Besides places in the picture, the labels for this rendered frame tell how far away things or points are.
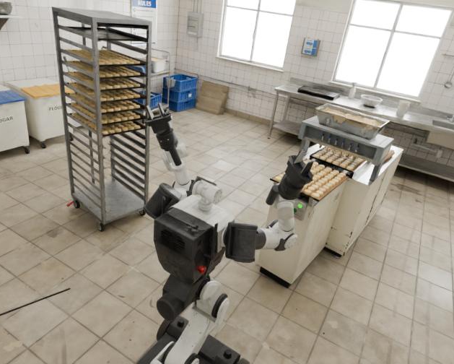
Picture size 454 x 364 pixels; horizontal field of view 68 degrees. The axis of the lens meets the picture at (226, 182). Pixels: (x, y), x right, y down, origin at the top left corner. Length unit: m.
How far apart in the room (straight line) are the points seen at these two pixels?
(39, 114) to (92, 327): 3.08
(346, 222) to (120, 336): 2.06
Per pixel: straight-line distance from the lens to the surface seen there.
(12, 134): 4.83
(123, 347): 2.51
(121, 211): 3.39
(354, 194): 3.11
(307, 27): 6.39
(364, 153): 3.07
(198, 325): 2.04
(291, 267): 2.82
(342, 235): 3.31
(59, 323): 2.69
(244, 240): 1.35
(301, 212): 2.50
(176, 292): 1.59
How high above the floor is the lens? 2.03
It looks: 28 degrees down
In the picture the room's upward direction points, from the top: 8 degrees clockwise
